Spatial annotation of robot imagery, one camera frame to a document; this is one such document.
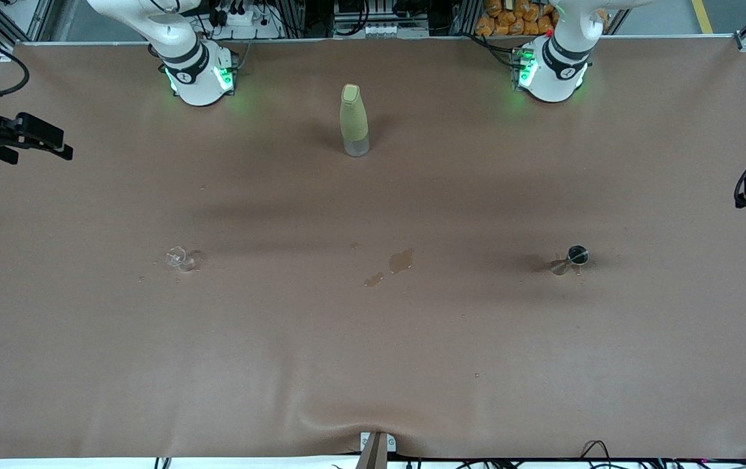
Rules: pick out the clear glass cup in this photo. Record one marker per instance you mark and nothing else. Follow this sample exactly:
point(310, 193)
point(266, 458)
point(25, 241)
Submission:
point(181, 259)

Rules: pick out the steel double cone jigger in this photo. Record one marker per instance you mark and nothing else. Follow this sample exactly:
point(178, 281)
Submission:
point(578, 255)

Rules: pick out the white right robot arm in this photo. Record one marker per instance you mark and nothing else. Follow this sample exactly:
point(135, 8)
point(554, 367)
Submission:
point(197, 85)

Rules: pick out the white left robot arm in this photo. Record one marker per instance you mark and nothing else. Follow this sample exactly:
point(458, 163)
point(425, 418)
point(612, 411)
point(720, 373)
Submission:
point(552, 78)

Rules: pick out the white power strip with plugs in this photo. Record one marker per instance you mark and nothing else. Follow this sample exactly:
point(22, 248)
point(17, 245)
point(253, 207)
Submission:
point(246, 18)

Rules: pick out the green bottle with clear base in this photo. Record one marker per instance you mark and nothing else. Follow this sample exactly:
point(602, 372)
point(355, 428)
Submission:
point(353, 117)

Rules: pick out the orange packaged snacks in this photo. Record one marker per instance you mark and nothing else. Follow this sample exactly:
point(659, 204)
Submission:
point(497, 23)

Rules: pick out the white socket strip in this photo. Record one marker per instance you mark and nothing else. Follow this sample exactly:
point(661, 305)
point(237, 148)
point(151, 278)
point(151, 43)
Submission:
point(386, 30)

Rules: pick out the elongated brown liquid puddle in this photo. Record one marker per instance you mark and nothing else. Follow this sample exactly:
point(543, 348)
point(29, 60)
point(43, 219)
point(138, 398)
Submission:
point(373, 280)

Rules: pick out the large brown liquid puddle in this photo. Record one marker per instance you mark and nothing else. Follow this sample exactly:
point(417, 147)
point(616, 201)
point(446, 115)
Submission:
point(402, 260)

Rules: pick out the brown table mat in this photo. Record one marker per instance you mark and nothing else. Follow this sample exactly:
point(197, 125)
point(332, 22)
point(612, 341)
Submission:
point(373, 358)

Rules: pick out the grey metal table bracket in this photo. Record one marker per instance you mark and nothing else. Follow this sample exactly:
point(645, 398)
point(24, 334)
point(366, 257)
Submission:
point(390, 443)

